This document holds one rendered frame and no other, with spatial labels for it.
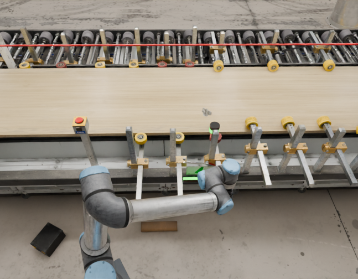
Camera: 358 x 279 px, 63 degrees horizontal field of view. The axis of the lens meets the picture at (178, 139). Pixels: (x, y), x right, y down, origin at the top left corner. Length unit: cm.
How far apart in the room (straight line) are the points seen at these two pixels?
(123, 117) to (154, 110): 23
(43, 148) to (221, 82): 142
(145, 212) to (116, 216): 12
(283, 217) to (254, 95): 112
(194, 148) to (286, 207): 112
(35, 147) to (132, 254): 111
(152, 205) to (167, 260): 136
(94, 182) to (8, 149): 134
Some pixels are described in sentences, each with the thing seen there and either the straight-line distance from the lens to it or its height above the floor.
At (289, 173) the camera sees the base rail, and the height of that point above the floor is 70.
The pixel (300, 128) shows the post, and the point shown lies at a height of 115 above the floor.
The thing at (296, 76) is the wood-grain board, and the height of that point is 90.
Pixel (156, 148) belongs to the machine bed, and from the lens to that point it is 214.
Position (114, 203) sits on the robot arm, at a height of 142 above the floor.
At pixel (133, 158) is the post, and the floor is 89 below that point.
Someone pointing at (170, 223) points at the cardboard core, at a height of 8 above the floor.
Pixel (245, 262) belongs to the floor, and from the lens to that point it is 257.
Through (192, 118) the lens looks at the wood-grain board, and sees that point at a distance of 208.
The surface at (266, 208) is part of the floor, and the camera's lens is 280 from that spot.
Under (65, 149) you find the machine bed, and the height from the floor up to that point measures 71.
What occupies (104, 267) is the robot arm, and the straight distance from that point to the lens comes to 162.
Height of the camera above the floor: 239
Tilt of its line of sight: 50 degrees down
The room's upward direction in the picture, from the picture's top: 1 degrees clockwise
